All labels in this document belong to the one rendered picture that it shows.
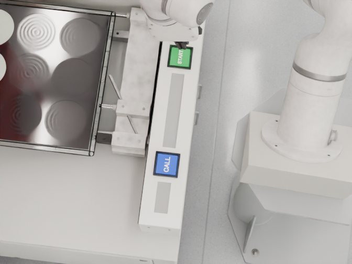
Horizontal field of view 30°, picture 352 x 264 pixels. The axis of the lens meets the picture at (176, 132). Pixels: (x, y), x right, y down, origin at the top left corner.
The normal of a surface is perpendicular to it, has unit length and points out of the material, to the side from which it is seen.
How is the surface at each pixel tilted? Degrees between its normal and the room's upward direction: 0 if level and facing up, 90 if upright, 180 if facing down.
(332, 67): 49
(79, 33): 0
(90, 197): 0
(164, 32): 90
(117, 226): 0
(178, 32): 90
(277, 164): 45
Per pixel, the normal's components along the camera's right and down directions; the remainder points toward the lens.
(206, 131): 0.00, -0.26
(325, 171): 0.12, -0.86
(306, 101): -0.44, 0.40
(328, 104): 0.40, 0.51
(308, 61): -0.70, 0.27
